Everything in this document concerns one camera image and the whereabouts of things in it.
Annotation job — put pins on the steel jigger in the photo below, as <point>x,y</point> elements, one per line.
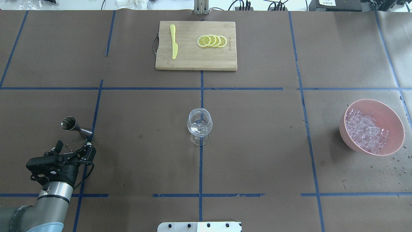
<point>71,124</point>

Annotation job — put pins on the pile of clear ice cubes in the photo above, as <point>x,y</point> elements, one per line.
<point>363,129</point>

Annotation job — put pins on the black box device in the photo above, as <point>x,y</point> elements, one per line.
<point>335,5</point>

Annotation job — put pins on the pink bowl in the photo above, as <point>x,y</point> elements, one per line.
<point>385,118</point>

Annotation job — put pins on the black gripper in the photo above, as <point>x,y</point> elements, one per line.
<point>68,174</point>

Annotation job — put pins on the white camera post with base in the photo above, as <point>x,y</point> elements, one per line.
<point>214,226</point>

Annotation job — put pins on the yellow plastic knife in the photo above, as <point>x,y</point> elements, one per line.
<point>173,41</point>

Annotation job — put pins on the bamboo cutting board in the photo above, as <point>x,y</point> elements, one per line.
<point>192,57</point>

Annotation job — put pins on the aluminium frame post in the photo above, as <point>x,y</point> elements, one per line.
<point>201,7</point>

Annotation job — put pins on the clear wine glass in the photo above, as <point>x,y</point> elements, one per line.
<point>199,124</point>

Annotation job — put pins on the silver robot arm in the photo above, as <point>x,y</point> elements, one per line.
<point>48,213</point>

